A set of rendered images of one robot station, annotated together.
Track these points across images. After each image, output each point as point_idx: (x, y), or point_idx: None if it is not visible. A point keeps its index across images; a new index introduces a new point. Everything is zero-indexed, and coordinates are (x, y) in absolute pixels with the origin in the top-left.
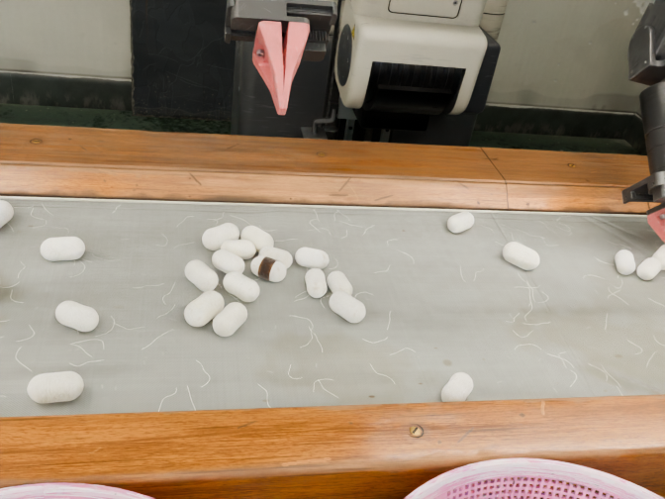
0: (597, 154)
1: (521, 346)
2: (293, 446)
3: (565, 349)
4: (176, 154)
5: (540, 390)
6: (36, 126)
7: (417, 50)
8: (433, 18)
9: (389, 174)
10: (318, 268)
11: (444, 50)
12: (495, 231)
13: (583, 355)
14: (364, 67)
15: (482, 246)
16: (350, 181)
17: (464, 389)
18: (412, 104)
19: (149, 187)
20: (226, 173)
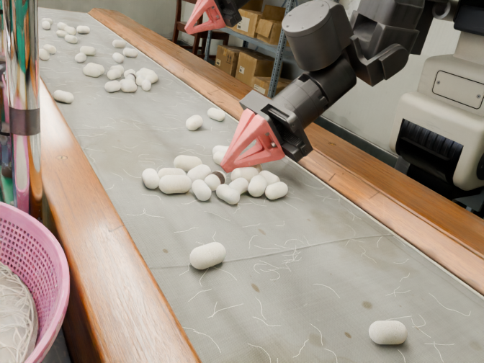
0: (371, 156)
1: (111, 119)
2: None
3: (117, 128)
4: (195, 65)
5: (76, 118)
6: (190, 52)
7: (430, 119)
8: (462, 104)
9: (233, 95)
10: (133, 81)
11: (449, 124)
12: (225, 127)
13: (112, 132)
14: (397, 121)
15: (204, 122)
16: (218, 91)
17: (59, 93)
18: (421, 160)
19: (173, 68)
20: (191, 71)
